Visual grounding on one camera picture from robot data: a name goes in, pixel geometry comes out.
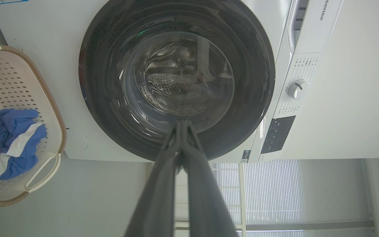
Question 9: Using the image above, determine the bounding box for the cream perforated laundry basket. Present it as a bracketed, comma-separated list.
[0, 44, 67, 207]

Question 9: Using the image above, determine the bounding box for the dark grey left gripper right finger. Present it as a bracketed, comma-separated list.
[181, 120, 238, 237]

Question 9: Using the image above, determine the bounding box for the black washer display panel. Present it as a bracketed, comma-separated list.
[261, 115, 296, 154]

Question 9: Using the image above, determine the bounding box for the small dark washer sticker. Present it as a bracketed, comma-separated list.
[240, 150, 253, 164]

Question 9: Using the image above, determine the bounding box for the white front-load washing machine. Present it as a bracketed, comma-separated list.
[0, 0, 344, 164]

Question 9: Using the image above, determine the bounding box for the white round program knob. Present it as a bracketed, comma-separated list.
[287, 79, 311, 100]

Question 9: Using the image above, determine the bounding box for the white window blind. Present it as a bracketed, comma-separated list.
[209, 159, 375, 237]

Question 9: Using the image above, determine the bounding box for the blue white garment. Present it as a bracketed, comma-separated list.
[0, 109, 48, 181]

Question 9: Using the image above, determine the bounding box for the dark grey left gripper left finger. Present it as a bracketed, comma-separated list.
[124, 120, 182, 237]

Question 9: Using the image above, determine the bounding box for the white detergent drawer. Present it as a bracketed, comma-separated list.
[287, 0, 344, 55]

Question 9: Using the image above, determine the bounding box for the round white filter cover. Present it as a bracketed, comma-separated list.
[65, 128, 88, 152]

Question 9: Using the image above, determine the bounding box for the round black glass washer door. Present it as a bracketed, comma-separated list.
[79, 0, 276, 162]

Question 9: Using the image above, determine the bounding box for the perforated steel washer drum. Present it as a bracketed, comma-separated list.
[134, 31, 235, 116]

